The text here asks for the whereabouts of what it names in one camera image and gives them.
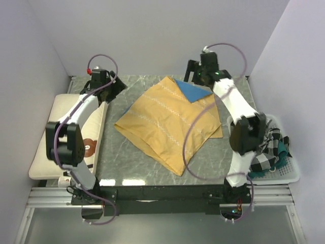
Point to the aluminium frame rail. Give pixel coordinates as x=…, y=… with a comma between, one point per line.
x=275, y=195

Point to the yellow and blue pillowcase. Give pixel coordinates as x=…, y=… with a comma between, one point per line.
x=160, y=122

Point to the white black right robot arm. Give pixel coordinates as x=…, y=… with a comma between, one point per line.
x=250, y=125

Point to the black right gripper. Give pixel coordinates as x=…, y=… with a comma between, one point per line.
x=193, y=65

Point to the black white checkered cloth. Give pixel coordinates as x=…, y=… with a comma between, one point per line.
x=273, y=134

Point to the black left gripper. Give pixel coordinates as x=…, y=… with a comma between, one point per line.
x=119, y=86

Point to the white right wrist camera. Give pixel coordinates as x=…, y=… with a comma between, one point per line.
x=206, y=50

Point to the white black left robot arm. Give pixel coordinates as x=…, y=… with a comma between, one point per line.
x=64, y=141

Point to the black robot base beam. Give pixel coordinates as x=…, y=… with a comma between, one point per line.
x=183, y=199

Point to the teal green cloth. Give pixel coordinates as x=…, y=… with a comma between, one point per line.
x=271, y=157

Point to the white plastic basket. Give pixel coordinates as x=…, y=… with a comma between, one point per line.
x=289, y=173

